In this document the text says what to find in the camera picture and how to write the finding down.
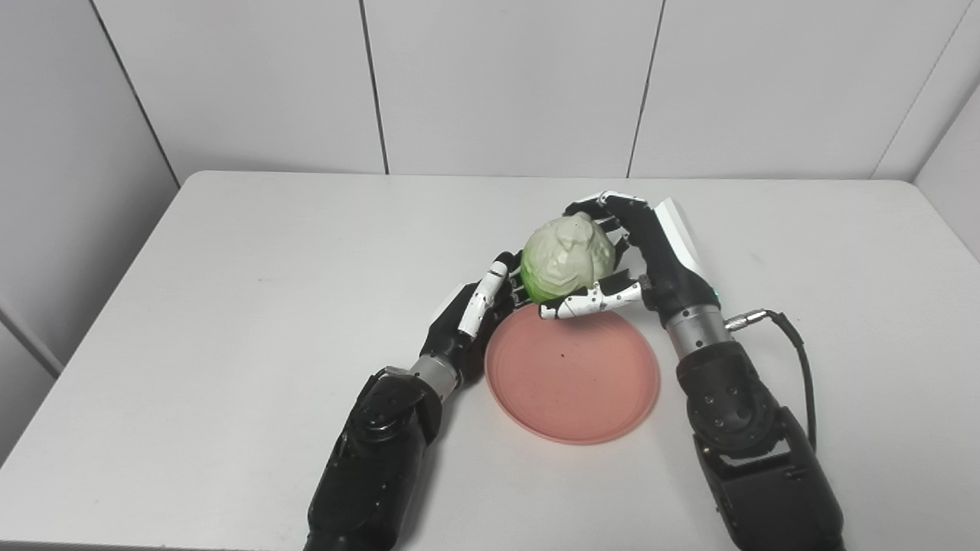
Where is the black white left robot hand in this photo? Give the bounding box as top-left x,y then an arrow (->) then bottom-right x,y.
420,251 -> 531,377

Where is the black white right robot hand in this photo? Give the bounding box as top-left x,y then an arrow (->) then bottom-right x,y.
539,191 -> 724,321

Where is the green white toy cabbage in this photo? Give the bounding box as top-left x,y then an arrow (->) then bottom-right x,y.
521,214 -> 617,305

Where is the pink round plate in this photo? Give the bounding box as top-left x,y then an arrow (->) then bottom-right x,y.
485,305 -> 661,445

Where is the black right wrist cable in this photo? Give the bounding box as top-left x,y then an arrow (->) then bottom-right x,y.
724,308 -> 818,454

